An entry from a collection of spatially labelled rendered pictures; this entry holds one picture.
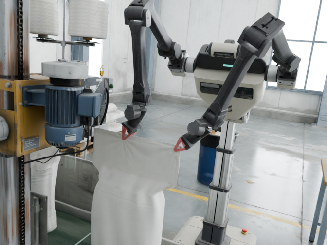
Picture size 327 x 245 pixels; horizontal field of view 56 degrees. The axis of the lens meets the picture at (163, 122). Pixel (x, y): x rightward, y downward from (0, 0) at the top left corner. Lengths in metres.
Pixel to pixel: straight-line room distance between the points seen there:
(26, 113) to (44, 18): 0.44
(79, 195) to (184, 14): 8.38
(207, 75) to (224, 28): 7.95
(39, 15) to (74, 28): 0.23
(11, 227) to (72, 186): 0.82
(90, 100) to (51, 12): 0.49
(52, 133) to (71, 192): 1.10
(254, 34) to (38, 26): 0.93
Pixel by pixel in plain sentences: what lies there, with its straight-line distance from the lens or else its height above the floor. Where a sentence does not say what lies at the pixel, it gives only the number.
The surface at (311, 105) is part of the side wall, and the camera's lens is 9.35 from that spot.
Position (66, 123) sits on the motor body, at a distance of 1.28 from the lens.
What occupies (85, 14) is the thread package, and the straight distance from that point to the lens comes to 1.35.
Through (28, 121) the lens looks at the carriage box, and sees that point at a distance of 1.39.
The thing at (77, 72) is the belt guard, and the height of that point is 1.39.
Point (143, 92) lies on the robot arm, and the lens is 1.43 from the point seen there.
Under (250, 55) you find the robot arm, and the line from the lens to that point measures 1.17.
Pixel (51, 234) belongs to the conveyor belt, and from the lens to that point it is 2.06.
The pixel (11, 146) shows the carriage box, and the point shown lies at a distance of 1.39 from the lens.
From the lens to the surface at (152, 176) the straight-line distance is 1.53.
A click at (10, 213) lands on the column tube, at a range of 1.54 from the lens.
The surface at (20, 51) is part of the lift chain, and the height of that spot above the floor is 1.45.
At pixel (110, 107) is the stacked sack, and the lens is 5.11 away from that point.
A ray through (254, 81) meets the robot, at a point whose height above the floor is 1.40.
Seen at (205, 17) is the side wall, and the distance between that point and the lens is 9.84.
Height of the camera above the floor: 1.48
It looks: 12 degrees down
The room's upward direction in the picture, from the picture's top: 5 degrees clockwise
